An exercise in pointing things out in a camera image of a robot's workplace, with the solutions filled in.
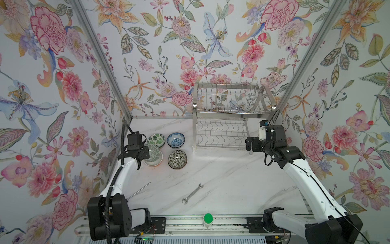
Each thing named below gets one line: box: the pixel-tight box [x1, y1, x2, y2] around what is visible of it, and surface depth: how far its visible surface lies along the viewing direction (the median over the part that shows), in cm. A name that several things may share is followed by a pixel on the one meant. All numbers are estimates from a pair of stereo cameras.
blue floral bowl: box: [166, 132, 186, 149], surface depth 105 cm
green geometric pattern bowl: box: [143, 144, 164, 167], surface depth 94 cm
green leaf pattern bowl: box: [147, 133, 167, 148], surface depth 105 cm
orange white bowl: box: [143, 147, 164, 167], surface depth 94 cm
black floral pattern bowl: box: [167, 149, 188, 170], surface depth 95 cm
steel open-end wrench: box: [181, 183, 204, 205], surface depth 86 cm
